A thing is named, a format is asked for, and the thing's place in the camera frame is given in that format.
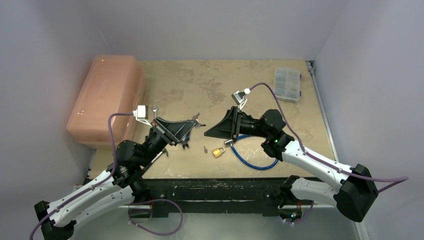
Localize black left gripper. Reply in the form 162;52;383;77
139;116;197;167

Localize blue cable lock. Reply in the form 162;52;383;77
224;134;279;171

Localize silver key bunch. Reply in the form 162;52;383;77
192;112;206;129

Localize brass padlock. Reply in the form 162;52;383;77
211;147;226;158

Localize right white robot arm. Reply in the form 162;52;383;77
204;106;379;223

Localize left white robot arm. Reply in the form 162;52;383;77
29;115;202;240

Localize silver open-end wrench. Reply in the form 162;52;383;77
151;105;159;119

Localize pink translucent plastic toolbox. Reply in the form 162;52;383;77
66;55;146;149

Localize clear compartment screw box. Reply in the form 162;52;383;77
273;66;302;103

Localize blue handled pliers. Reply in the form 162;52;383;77
181;132;191;150

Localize small black handled hammer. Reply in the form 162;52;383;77
156;148;169;158

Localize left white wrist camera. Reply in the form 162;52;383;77
132;105;152;128

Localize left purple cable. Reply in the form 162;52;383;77
29;112;137;240

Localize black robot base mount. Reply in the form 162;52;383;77
134;177;311;217

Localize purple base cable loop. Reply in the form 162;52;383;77
127;198;184;236

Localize aluminium frame rail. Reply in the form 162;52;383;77
305;60;370;240

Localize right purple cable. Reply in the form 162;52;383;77
248;82;410;194

